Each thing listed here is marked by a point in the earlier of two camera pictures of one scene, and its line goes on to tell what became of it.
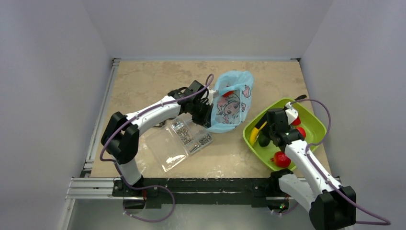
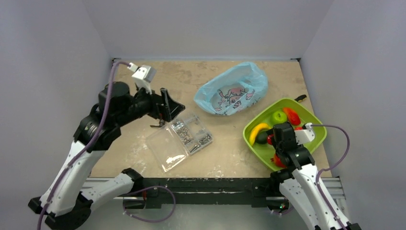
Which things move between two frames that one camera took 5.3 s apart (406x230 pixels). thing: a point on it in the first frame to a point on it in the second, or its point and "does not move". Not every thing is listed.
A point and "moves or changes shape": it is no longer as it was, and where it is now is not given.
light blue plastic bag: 234,88 moves or changes shape
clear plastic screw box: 172,143 does not move
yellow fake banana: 254,134 does not move
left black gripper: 205,120 to 172,108
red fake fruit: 228,93 moves or changes shape
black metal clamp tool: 160,124 does not move
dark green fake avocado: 263,140 does not move
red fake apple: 281,160 does not move
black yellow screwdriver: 302,97 does not move
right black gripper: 274,127 to 273,137
